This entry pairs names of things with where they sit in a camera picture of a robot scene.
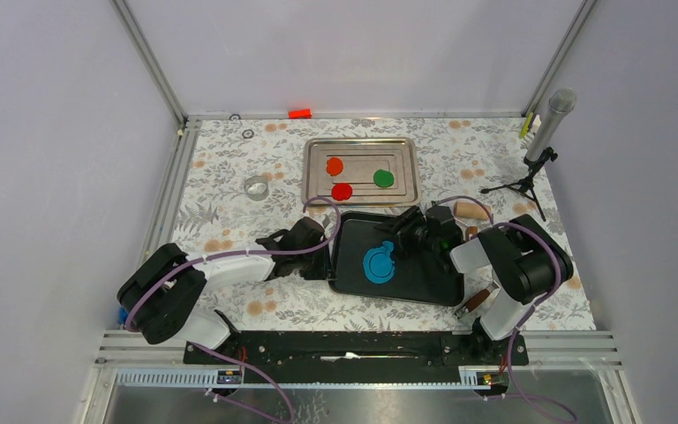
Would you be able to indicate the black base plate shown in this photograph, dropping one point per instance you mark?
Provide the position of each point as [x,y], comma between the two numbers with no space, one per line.
[415,357]

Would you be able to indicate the red dough disc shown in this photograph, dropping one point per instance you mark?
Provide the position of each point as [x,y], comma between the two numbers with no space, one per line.
[341,191]

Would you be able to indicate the yellow marker pen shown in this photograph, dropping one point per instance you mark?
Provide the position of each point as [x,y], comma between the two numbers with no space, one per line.
[527,125]

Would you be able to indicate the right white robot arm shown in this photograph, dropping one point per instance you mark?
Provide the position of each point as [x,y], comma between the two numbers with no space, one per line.
[527,264]

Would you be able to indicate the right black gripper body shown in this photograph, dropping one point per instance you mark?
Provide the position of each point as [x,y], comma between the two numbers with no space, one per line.
[416,233]

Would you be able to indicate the grey microphone on tripod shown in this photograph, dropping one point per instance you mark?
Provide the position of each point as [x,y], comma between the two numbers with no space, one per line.
[558,106]

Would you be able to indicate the small glass bowl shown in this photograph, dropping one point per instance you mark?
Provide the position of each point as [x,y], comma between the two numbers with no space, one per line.
[256,188]

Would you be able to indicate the orange block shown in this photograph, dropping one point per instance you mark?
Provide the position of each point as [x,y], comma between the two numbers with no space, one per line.
[300,114]

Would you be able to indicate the blue dough piece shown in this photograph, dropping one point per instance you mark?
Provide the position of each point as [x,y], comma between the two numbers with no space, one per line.
[378,265]

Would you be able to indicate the brown handled tool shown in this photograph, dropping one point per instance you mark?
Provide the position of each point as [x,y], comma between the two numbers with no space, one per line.
[475,301]

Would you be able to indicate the green dough disc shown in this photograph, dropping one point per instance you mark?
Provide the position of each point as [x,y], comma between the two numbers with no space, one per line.
[383,178]

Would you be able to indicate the silver metal tray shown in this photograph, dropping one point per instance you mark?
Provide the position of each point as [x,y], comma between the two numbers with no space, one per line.
[361,158]

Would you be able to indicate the floral tablecloth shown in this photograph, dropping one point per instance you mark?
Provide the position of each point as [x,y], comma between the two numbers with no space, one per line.
[455,156]

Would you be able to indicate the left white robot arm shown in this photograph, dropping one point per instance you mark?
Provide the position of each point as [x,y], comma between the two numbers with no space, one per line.
[161,297]

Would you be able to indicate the wooden dough roller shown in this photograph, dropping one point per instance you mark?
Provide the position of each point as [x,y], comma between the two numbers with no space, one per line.
[465,211]

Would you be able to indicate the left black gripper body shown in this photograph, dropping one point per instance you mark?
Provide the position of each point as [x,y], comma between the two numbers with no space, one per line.
[312,266]

